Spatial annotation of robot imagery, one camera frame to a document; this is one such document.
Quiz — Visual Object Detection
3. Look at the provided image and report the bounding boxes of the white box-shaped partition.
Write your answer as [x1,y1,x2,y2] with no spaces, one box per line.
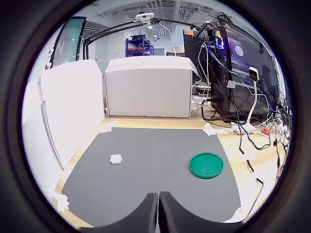
[104,55,201,119]

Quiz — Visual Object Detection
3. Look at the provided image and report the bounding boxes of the small white plastic terminal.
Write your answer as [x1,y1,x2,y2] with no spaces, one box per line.
[109,153,123,166]

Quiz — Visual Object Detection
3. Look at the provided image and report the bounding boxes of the coloured wire bundle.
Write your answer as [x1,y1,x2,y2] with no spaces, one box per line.
[273,135,291,183]

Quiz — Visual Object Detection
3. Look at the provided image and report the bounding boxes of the white hanging cable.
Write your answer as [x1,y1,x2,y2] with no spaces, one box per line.
[156,22,177,57]

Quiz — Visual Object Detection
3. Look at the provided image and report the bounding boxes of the black computer tower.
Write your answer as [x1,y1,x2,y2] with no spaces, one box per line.
[210,16,280,121]

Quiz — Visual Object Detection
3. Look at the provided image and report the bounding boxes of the blue cable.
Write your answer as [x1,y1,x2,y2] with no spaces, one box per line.
[205,41,277,114]

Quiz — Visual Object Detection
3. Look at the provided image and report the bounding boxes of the dark grey mat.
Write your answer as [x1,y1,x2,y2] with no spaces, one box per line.
[60,127,242,229]

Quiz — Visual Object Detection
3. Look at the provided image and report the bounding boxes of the white gooseneck camera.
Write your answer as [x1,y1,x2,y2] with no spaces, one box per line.
[230,66,259,134]

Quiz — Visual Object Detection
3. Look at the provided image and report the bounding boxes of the white foam board partition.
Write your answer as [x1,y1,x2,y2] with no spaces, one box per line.
[38,59,105,172]
[21,77,64,209]

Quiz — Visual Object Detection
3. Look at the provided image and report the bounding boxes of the black screen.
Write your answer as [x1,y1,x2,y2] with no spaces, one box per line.
[183,28,214,81]

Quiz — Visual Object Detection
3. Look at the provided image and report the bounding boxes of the blue metal shelf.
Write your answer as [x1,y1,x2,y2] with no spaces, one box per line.
[125,34,155,58]

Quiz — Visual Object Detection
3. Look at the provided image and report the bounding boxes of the white overhead camera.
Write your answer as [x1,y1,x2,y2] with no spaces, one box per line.
[135,12,155,22]

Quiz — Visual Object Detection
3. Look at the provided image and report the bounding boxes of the round green lid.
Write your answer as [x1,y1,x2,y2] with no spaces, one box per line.
[189,152,225,180]

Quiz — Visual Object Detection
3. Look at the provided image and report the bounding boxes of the black camera cable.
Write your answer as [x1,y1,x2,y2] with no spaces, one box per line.
[229,87,265,218]

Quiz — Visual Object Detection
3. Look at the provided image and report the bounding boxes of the dark green printed banner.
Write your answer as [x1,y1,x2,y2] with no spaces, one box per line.
[45,16,87,70]

